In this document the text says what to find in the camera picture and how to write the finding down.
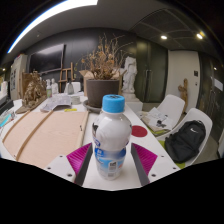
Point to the brown flat board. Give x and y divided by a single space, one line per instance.
56 136
20 131

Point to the small white plaster figure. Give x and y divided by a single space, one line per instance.
54 87

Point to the tall white plaster statue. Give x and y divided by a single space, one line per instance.
129 75

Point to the wooden easel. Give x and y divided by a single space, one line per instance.
66 70

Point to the white pedestal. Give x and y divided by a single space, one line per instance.
133 105

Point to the stack of papers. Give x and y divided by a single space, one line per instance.
156 118

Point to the dried plant in grey pot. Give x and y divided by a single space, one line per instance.
101 91

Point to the colourful book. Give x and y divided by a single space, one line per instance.
5 119

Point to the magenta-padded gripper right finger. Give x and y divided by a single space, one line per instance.
146 159

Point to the white spray bottle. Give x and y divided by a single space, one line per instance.
49 90

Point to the long ceiling light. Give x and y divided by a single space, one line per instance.
50 12

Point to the black box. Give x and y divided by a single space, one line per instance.
5 105

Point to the black wall screen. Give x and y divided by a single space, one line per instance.
46 58

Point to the blue-capped clear water bottle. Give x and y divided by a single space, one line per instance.
111 133

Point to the ceiling spot light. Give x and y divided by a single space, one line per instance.
199 36
163 37

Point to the flat round red coaster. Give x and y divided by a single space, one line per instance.
140 131

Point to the dark spray bottle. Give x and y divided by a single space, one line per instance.
70 88

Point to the black backpack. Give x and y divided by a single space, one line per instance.
185 141

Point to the newspaper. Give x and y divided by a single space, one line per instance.
55 102

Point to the white tape roll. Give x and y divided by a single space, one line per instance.
76 100

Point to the small yellow tag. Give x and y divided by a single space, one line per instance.
70 109

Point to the white chair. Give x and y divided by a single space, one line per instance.
77 87
200 115
173 105

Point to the white cabinet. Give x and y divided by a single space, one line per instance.
18 73

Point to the wooden figure sculpture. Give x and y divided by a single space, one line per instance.
183 91

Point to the grey plant saucer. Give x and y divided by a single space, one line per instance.
90 108

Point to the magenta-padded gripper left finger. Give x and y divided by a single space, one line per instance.
78 158

